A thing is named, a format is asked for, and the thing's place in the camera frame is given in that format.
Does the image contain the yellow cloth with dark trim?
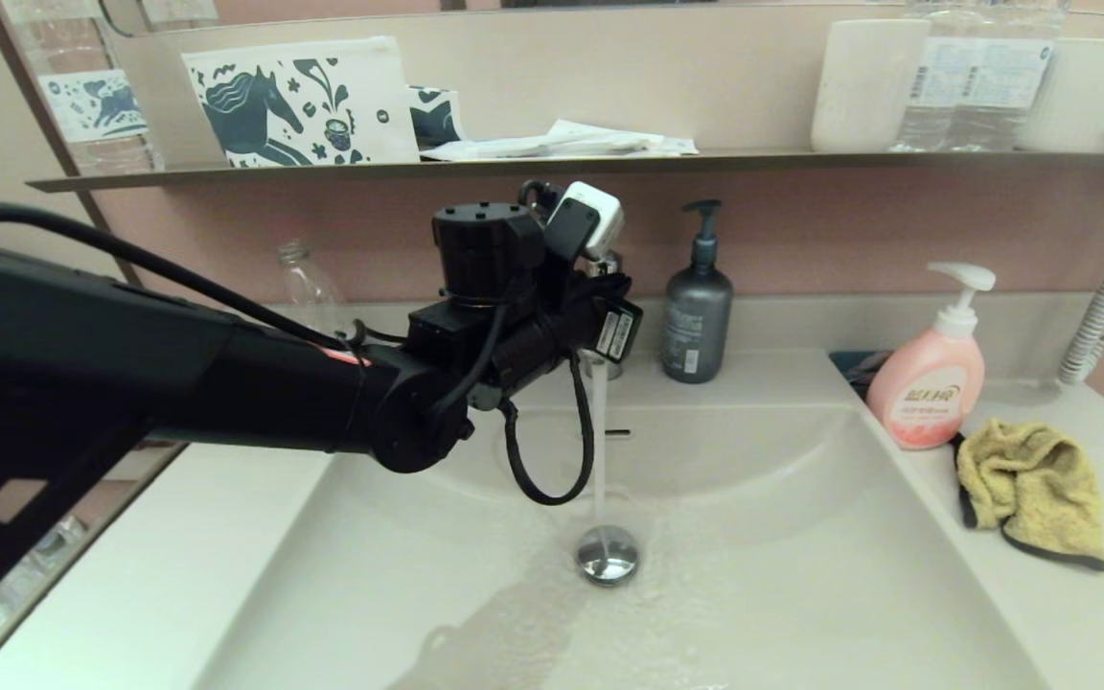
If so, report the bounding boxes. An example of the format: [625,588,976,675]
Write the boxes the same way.
[955,418,1104,573]

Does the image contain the pink soap pump bottle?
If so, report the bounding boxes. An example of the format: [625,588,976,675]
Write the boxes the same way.
[865,262,997,451]

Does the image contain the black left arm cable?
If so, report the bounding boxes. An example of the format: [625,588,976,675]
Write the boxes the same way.
[0,203,597,506]

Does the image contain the dark grey pump bottle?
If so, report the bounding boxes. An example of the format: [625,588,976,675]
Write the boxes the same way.
[662,199,734,384]

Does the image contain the chrome drain stopper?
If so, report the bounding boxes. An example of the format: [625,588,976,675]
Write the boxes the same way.
[576,523,641,587]

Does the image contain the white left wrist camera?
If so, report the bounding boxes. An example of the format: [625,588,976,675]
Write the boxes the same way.
[545,181,626,279]

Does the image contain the white sink basin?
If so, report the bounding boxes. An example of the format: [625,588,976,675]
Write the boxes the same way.
[193,402,1051,690]

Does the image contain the empty clear plastic bottle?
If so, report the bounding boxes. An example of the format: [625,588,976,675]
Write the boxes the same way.
[274,240,347,312]

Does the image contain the white mug with handle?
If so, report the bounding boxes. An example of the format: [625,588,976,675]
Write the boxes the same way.
[1017,36,1104,154]

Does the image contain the white handleless cup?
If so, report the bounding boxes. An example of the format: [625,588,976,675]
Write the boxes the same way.
[811,19,932,154]

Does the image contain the clear water bottle white label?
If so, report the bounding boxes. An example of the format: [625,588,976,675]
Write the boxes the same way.
[972,0,1069,151]
[889,0,982,154]

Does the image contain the water bottle horse label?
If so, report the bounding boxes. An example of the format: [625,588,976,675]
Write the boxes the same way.
[1,0,165,175]

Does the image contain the metal wall shelf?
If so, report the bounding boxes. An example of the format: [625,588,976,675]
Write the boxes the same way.
[25,149,1104,193]

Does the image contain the white horse print pouch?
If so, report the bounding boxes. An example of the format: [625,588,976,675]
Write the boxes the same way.
[181,36,422,169]

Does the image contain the small dark patterned pouch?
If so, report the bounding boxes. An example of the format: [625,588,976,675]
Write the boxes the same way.
[406,86,465,151]

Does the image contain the white plastic amenity packets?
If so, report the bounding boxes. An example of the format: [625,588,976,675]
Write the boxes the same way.
[421,120,700,161]

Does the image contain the chrome faucet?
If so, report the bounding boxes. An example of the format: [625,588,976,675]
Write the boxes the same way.
[579,247,626,381]

